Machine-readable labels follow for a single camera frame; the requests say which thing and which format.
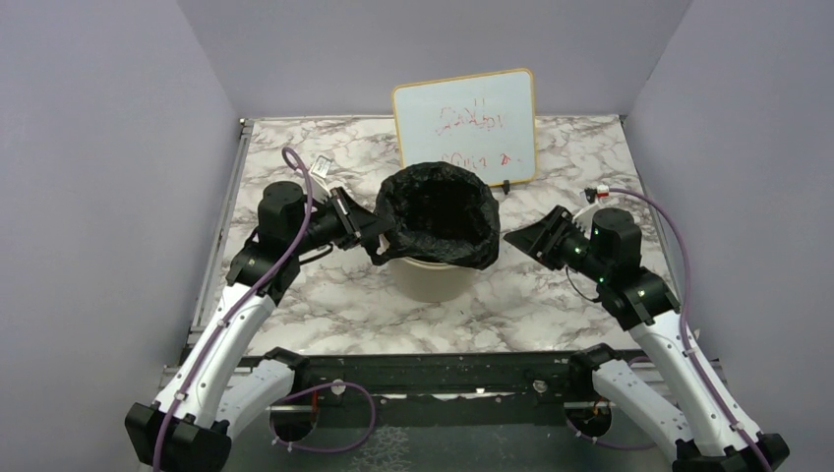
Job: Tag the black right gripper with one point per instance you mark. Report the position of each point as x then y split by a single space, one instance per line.
542 238

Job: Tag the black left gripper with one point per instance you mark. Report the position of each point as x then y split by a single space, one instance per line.
356 221

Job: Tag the beige cylindrical trash bin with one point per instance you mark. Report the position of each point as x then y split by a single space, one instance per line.
427 282

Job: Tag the black plastic trash bag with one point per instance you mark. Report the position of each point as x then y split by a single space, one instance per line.
440 214

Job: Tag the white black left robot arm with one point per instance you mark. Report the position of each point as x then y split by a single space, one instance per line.
192 422

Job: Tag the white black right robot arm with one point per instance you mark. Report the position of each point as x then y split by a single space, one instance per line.
701 427

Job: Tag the yellow framed whiteboard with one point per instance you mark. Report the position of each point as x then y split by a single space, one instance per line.
484 123

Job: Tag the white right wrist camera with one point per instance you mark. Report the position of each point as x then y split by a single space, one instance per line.
593 196

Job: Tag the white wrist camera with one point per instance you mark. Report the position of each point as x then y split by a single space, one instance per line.
593 196
319 174

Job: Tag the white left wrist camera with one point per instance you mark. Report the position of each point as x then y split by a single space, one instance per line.
319 174

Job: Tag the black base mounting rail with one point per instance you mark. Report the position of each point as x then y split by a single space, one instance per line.
429 390

